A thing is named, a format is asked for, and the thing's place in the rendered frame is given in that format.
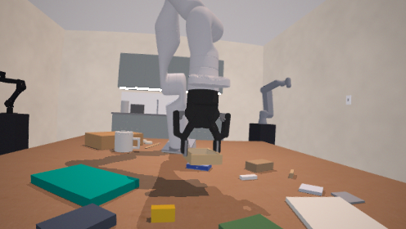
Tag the yellow block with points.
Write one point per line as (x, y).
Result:
(163, 213)

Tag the green rectangular box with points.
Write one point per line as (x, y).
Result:
(257, 221)

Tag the teal flat rectangular box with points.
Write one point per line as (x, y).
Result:
(84, 185)

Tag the white mug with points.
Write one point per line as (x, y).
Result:
(124, 141)

